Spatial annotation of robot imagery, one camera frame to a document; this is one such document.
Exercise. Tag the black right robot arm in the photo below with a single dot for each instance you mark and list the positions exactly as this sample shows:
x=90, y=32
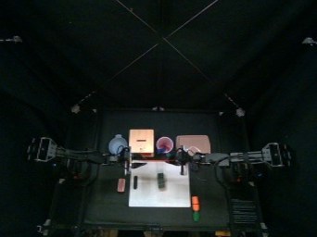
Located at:
x=247, y=156

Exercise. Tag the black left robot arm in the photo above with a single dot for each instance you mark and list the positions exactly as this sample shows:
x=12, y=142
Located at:
x=74, y=152

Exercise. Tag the toy sushi roll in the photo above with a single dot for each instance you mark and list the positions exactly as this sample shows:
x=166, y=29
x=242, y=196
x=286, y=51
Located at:
x=161, y=182

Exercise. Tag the pale gray bowl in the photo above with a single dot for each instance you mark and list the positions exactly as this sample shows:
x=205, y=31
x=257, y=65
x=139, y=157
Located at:
x=118, y=145

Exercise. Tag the pink plastic tray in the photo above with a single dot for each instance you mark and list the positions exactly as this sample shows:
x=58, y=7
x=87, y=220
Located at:
x=198, y=142

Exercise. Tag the black marker pen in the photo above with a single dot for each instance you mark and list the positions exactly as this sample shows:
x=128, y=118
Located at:
x=135, y=182

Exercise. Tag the blue plastic utensil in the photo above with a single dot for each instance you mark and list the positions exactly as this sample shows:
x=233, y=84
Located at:
x=162, y=150

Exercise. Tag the wooden box red drawer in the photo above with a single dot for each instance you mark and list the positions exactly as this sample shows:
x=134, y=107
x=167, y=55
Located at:
x=142, y=140

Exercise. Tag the red plastic cup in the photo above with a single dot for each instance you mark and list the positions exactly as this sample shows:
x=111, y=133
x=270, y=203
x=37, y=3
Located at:
x=162, y=142

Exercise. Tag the red and white block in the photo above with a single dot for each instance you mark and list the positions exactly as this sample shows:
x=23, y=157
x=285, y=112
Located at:
x=120, y=185

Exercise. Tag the white cutting board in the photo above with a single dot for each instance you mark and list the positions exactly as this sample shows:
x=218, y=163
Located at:
x=173, y=197

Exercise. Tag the orange toy carrot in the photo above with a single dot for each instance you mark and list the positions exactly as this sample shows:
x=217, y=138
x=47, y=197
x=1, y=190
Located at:
x=195, y=203

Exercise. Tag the printed label sheet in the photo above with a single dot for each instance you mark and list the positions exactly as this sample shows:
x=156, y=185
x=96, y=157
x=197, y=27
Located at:
x=243, y=209

